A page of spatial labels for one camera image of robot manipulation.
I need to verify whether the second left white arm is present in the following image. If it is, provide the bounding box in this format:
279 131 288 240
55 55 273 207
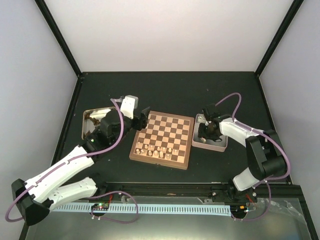
44 107 150 211

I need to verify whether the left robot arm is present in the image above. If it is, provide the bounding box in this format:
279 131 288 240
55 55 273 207
11 107 151 226

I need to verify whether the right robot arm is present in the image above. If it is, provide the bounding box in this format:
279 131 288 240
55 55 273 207
192 104 290 202

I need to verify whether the pink tin with light pieces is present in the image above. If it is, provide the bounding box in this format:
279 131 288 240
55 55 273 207
191 113 228 152

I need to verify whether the wooden chess board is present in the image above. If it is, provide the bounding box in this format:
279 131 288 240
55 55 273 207
129 111 195 170

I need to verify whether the gold tin with dark pieces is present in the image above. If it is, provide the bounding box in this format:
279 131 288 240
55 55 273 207
81 106 116 140

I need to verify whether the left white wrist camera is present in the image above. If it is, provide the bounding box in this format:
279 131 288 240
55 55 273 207
120 95 139 120

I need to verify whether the purple cable loop front left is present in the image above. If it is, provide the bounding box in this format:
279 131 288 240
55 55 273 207
90 191 140 224

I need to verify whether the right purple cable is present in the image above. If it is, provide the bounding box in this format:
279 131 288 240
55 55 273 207
215 92 293 222

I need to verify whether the light blue cable duct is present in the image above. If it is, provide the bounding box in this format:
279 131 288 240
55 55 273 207
54 202 231 217

